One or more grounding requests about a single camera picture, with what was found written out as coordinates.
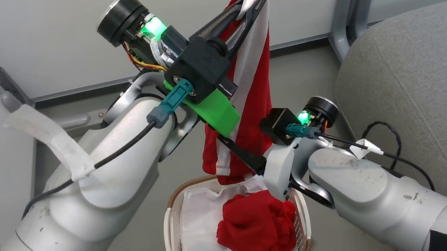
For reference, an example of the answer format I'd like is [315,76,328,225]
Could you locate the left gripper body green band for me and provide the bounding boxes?
[93,0,244,152]

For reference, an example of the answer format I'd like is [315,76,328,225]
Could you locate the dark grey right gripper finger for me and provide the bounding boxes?
[216,130,269,181]

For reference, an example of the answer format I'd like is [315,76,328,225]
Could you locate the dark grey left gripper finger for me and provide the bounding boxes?
[186,3,255,44]
[212,0,278,59]

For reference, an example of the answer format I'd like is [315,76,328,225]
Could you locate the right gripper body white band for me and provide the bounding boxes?
[254,94,350,204]

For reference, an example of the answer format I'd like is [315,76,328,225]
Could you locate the red garment with white stripes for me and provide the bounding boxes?
[181,0,292,188]

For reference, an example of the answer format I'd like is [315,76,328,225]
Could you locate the white cloth basket liner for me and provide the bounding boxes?
[173,170,304,251]

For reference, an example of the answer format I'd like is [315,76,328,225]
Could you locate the white laundry basket brown rim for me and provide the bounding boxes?
[157,163,314,251]

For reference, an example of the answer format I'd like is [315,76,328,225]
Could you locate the grey partition support foot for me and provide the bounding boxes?
[0,78,110,139]
[346,0,382,41]
[325,0,362,64]

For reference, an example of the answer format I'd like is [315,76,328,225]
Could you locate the grey sofa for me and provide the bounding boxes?
[324,0,447,234]

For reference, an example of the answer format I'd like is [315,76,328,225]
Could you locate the teal right camera connector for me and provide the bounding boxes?
[285,120,322,143]

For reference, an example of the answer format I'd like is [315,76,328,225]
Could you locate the teal camera connector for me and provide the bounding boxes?
[285,120,322,143]
[142,77,199,130]

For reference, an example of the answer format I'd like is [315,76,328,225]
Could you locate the teal left camera connector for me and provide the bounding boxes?
[142,77,199,130]

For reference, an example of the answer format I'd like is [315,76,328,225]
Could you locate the red yellow wire bundle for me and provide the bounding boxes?
[122,37,168,77]

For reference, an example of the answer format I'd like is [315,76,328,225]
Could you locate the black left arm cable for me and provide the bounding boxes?
[12,121,168,220]

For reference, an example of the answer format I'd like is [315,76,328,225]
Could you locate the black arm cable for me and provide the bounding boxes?
[320,115,436,205]
[12,121,168,220]

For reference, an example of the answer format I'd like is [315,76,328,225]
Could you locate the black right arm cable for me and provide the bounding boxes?
[320,115,436,205]

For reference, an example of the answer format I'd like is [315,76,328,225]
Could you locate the grey partition bottom rail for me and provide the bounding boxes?
[27,32,335,110]

